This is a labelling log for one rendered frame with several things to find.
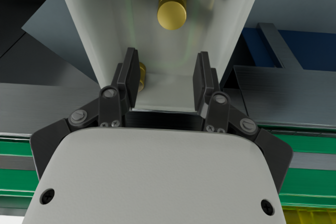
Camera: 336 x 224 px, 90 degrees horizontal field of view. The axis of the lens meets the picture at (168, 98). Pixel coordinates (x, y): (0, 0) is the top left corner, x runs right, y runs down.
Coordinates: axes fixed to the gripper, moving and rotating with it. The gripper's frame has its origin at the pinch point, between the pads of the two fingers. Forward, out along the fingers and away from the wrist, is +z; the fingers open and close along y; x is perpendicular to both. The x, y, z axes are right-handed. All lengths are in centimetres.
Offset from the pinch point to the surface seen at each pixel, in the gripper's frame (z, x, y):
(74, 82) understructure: 36, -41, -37
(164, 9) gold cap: 9.7, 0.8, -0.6
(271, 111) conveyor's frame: 5.3, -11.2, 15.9
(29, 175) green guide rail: -2.9, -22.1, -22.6
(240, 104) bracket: 6.2, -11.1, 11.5
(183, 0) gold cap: 11.2, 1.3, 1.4
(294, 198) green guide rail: -4.7, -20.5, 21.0
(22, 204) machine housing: -6, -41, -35
